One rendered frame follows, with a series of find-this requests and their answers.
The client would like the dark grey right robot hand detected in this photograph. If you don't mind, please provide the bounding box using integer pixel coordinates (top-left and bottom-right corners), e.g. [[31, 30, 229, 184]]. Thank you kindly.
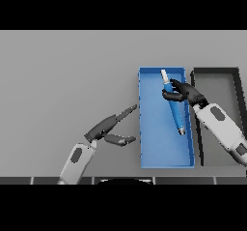
[[161, 78, 208, 109]]

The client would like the blue bin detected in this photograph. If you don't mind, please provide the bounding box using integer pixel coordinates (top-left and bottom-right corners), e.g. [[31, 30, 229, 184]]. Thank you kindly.
[[138, 66, 196, 170]]

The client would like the blue pipe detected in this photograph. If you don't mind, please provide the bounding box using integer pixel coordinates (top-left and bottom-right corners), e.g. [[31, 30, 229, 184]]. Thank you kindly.
[[159, 69, 187, 136]]

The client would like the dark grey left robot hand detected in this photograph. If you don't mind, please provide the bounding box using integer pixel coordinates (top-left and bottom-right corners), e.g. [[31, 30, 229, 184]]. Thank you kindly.
[[84, 103, 138, 147]]

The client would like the dark grey bin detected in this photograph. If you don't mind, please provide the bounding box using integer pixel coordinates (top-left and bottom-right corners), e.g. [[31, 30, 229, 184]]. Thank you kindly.
[[190, 67, 247, 167]]

